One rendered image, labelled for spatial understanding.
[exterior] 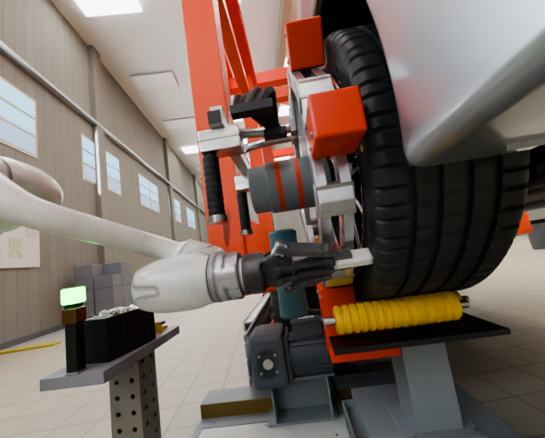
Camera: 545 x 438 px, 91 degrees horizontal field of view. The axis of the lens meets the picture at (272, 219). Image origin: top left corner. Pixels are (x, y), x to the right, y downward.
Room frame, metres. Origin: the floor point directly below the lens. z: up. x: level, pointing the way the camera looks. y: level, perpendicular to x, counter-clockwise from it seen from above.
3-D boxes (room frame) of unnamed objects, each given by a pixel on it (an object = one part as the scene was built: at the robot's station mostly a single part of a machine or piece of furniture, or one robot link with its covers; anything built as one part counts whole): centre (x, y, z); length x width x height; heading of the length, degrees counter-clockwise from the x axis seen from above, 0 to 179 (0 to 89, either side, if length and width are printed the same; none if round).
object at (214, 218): (0.56, 0.11, 0.83); 0.04 x 0.04 x 0.16
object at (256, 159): (3.18, 0.09, 1.75); 0.19 x 0.19 x 2.45; 86
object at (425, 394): (0.70, -0.30, 0.32); 0.40 x 0.30 x 0.28; 176
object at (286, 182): (0.72, -0.06, 0.85); 0.21 x 0.14 x 0.14; 86
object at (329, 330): (0.71, -0.17, 0.48); 0.16 x 0.12 x 0.17; 86
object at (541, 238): (5.96, -5.77, 0.32); 0.51 x 0.50 x 0.63; 102
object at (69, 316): (0.71, 0.55, 0.59); 0.04 x 0.04 x 0.04; 86
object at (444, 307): (0.59, -0.22, 0.51); 0.29 x 0.06 x 0.06; 86
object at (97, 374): (0.91, 0.53, 0.44); 0.43 x 0.17 x 0.03; 176
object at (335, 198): (0.71, -0.13, 0.85); 0.54 x 0.07 x 0.54; 176
